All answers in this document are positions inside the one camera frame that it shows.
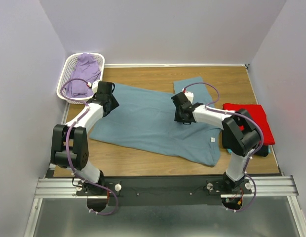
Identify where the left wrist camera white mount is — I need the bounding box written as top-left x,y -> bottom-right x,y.
87,80 -> 100,93

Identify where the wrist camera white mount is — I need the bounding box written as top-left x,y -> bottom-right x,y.
87,80 -> 100,93
183,90 -> 194,103

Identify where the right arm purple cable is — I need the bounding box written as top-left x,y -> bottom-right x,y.
181,82 -> 265,213

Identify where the folded red t shirt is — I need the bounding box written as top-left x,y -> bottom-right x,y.
223,103 -> 275,146

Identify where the blue-grey t shirt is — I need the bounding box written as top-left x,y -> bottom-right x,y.
89,83 -> 221,166

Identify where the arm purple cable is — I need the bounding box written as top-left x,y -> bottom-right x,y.
181,82 -> 265,213
61,78 -> 119,216

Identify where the white perforated plastic basket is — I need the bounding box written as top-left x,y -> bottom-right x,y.
56,53 -> 105,104

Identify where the aluminium extrusion frame rail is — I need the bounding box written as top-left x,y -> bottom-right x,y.
23,103 -> 306,237

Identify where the purple t shirt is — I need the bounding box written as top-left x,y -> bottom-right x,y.
65,53 -> 101,98

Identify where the folded black t shirt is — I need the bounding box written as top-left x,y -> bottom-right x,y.
255,145 -> 270,157

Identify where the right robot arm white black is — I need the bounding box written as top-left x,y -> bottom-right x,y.
171,92 -> 264,194

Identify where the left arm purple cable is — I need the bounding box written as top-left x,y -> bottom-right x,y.
61,78 -> 119,216

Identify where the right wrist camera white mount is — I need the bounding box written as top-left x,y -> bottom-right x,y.
183,90 -> 194,103

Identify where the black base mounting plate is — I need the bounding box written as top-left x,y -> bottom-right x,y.
74,175 -> 255,212

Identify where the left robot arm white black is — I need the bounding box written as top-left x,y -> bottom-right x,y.
51,81 -> 119,195

